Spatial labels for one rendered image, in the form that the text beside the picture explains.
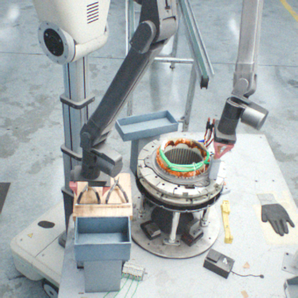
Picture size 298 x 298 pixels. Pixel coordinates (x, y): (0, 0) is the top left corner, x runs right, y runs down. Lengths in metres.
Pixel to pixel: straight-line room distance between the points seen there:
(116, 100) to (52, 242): 1.35
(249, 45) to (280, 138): 2.47
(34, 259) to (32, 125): 1.56
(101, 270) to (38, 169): 1.81
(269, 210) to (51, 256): 1.12
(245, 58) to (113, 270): 0.78
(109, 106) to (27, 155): 2.20
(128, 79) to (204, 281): 0.83
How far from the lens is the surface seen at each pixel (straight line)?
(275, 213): 1.79
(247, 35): 1.25
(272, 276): 1.60
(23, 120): 3.58
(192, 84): 3.18
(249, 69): 1.22
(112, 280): 1.40
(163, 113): 1.77
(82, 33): 1.41
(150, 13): 0.90
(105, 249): 1.24
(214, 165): 1.36
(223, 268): 1.51
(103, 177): 1.25
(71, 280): 1.49
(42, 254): 2.22
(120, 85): 1.01
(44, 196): 2.86
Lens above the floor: 2.03
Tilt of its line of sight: 40 degrees down
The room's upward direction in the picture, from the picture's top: 6 degrees clockwise
